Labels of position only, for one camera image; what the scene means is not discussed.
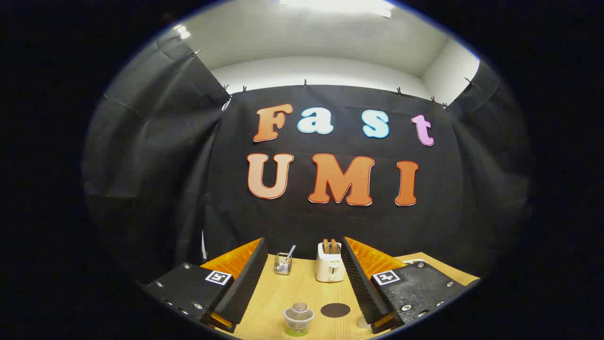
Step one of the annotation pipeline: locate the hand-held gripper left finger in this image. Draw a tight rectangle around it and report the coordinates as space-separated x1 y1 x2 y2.
139 238 268 334

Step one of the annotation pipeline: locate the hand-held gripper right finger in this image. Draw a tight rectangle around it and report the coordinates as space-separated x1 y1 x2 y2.
341 236 481 335

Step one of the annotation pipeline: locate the dark brown round coaster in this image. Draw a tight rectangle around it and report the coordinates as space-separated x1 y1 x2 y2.
320 303 351 318

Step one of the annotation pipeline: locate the white green label juice bottle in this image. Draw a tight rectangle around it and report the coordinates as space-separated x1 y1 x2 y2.
283 303 315 337

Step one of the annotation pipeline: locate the wooden table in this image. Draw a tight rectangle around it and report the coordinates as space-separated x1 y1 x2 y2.
231 253 481 340

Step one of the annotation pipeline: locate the cream white toaster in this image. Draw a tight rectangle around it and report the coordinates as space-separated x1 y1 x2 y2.
315 239 345 283

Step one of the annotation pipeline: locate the black backdrop cloth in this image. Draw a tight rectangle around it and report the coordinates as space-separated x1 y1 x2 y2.
83 35 534 284

